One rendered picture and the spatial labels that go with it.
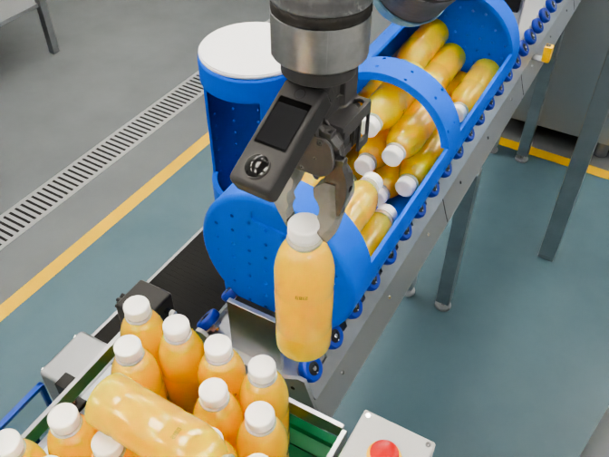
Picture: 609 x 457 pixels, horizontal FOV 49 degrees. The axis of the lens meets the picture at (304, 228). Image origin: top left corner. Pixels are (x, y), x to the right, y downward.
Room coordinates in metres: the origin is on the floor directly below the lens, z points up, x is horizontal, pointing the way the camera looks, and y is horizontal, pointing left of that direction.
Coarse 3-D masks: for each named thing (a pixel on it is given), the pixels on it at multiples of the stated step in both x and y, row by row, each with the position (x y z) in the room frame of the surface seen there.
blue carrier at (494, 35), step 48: (480, 0) 1.42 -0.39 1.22; (384, 48) 1.43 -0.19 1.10; (480, 48) 1.46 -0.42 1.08; (432, 96) 1.07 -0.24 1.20; (480, 96) 1.20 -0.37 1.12; (240, 192) 0.77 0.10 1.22; (240, 240) 0.77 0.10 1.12; (336, 240) 0.70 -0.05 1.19; (384, 240) 0.78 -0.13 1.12; (240, 288) 0.77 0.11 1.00; (336, 288) 0.68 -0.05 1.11
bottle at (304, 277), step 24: (288, 240) 0.53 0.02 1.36; (288, 264) 0.52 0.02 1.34; (312, 264) 0.51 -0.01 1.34; (288, 288) 0.51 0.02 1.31; (312, 288) 0.50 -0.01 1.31; (288, 312) 0.51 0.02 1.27; (312, 312) 0.50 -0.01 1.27; (288, 336) 0.51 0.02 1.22; (312, 336) 0.50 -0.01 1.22; (312, 360) 0.50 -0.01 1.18
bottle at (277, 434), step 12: (276, 420) 0.48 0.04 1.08; (240, 432) 0.46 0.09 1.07; (252, 432) 0.45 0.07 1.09; (276, 432) 0.46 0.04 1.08; (240, 444) 0.45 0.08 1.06; (252, 444) 0.44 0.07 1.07; (264, 444) 0.44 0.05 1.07; (276, 444) 0.45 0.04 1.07; (288, 444) 0.47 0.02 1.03; (240, 456) 0.44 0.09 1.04; (276, 456) 0.44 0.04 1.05; (288, 456) 0.46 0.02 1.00
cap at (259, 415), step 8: (248, 408) 0.47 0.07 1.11; (256, 408) 0.47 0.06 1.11; (264, 408) 0.47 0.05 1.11; (272, 408) 0.47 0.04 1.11; (248, 416) 0.46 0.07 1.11; (256, 416) 0.46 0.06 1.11; (264, 416) 0.46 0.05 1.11; (272, 416) 0.46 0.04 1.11; (248, 424) 0.45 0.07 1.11; (256, 424) 0.45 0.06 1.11; (264, 424) 0.45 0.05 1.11; (272, 424) 0.46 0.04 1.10; (256, 432) 0.45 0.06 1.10; (264, 432) 0.45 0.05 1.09
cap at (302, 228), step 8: (296, 216) 0.55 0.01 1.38; (304, 216) 0.55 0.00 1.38; (312, 216) 0.55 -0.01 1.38; (288, 224) 0.54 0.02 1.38; (296, 224) 0.54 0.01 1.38; (304, 224) 0.54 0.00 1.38; (312, 224) 0.54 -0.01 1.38; (288, 232) 0.53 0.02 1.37; (296, 232) 0.52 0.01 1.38; (304, 232) 0.52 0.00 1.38; (312, 232) 0.52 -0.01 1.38; (296, 240) 0.52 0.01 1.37; (304, 240) 0.52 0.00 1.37; (312, 240) 0.52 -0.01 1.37
